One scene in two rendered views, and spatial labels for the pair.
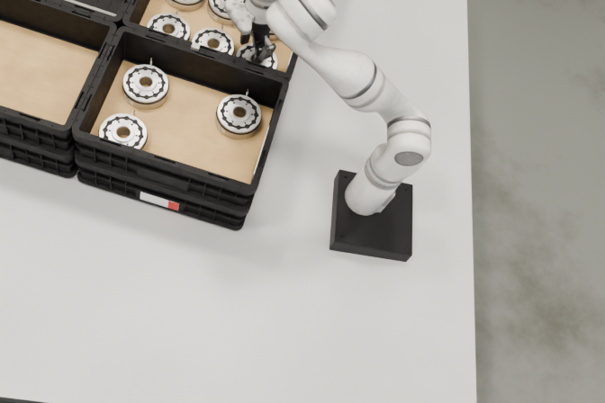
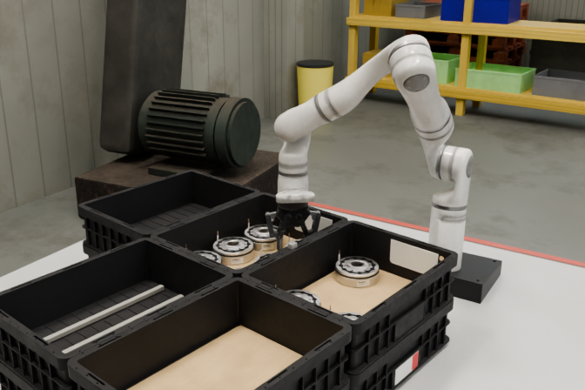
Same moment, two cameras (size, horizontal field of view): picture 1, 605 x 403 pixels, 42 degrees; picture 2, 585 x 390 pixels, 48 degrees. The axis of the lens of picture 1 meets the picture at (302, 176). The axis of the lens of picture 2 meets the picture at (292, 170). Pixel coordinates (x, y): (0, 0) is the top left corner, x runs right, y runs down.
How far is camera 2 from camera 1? 147 cm
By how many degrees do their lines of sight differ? 51
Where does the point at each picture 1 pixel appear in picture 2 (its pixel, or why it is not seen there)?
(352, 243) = (486, 278)
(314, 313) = (542, 326)
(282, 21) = (422, 58)
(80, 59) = (233, 342)
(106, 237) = not seen: outside the picture
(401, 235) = (482, 259)
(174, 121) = (341, 307)
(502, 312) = not seen: hidden behind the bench
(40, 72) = (231, 371)
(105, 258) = not seen: outside the picture
